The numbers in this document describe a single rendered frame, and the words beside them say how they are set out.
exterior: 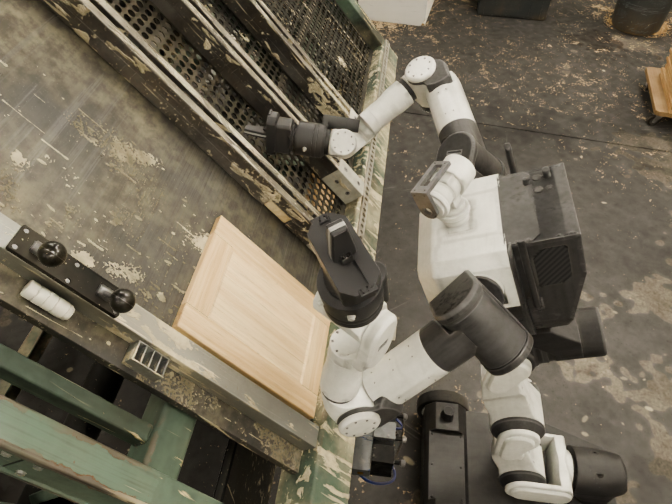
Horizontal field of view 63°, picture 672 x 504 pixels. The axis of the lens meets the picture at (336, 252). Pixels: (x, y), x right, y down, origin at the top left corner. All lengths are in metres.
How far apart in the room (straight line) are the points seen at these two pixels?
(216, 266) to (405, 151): 2.44
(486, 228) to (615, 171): 2.71
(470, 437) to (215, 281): 1.26
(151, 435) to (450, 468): 1.22
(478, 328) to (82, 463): 0.63
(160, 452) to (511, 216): 0.77
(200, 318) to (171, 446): 0.24
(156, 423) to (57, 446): 0.25
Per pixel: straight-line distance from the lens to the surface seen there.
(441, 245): 1.04
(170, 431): 1.11
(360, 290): 0.64
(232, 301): 1.21
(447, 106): 1.33
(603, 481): 2.02
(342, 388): 0.95
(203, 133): 1.34
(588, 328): 1.34
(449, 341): 0.94
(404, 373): 0.98
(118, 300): 0.87
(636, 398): 2.65
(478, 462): 2.11
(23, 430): 0.89
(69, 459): 0.91
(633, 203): 3.53
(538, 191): 1.09
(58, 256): 0.85
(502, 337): 0.94
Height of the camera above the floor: 2.07
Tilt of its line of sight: 47 degrees down
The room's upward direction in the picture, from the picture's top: straight up
